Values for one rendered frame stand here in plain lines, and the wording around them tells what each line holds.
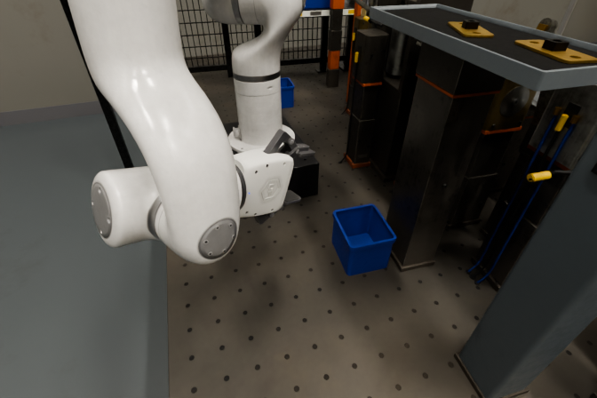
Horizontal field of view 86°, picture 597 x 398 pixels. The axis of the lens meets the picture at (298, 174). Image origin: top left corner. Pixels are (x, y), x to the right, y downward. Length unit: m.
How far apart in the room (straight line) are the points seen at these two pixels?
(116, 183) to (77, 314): 1.38
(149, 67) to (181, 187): 0.11
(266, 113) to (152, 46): 0.54
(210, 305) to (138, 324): 0.92
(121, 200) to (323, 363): 0.41
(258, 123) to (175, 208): 0.57
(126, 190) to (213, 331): 0.36
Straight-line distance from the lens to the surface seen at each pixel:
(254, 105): 0.83
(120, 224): 0.37
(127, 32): 0.33
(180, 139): 0.30
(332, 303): 0.66
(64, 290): 1.84
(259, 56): 0.79
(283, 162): 0.48
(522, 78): 0.39
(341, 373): 0.61
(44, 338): 1.73
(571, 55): 0.46
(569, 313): 0.47
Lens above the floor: 1.26
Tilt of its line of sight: 36 degrees down
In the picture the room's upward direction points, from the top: straight up
